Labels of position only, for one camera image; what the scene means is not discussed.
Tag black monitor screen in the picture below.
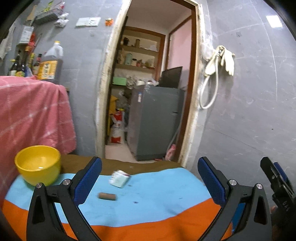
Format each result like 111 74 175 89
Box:
159 66 183 88

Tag green box on shelf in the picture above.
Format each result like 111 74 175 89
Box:
112 77 127 86

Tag grey washing machine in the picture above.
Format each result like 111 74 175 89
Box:
127 85 185 161

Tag blue orange brown table cloth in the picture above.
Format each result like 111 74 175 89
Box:
0 154 234 241

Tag large cooking oil jug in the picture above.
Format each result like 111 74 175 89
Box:
37 41 64 84

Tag yellow plastic bowl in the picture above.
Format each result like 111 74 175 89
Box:
15 145 61 186

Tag yellow bag in pantry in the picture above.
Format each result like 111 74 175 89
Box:
107 95 118 135

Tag wall rack shelf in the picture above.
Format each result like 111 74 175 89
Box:
34 8 63 25

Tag brown cork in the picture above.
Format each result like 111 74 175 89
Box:
98 192 117 201

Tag red white sack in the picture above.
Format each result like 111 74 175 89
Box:
109 110 125 144

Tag hanging beige towel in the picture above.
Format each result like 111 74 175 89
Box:
0 23 15 62

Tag wooden shelf unit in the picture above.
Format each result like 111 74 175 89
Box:
114 26 166 80

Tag pink checked cloth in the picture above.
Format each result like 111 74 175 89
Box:
0 76 77 200

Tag orange wall hook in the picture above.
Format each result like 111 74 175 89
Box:
105 18 113 27

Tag white rubber gloves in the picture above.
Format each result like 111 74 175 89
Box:
204 45 235 76

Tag white carton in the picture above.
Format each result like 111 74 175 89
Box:
109 170 130 188

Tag dark sauce bottle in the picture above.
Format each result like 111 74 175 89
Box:
16 46 30 77

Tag white hose loop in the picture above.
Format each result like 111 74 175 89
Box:
199 55 219 110

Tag white wall switch panel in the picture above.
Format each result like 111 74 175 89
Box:
75 17 101 27

